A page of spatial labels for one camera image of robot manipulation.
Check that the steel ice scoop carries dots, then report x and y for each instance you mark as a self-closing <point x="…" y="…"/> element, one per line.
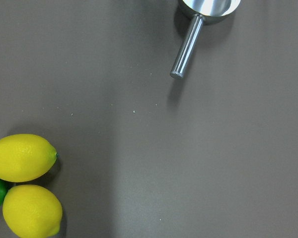
<point x="201" y="12"/>

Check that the yellow lemon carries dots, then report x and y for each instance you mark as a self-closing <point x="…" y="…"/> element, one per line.
<point x="25" y="157"/>
<point x="32" y="211"/>

